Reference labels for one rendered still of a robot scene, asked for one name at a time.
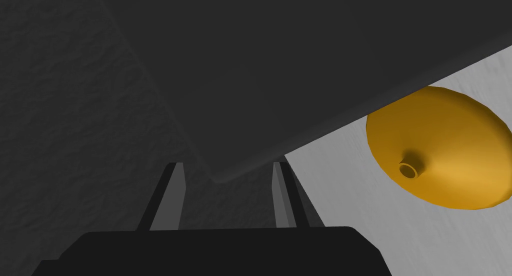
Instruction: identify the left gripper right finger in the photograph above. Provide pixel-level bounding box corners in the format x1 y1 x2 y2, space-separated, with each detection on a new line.
271 161 311 229

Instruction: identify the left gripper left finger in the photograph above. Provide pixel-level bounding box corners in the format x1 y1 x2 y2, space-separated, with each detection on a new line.
137 162 187 231

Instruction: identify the grey door leaf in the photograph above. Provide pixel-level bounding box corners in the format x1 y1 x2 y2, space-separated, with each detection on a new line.
283 45 512 276

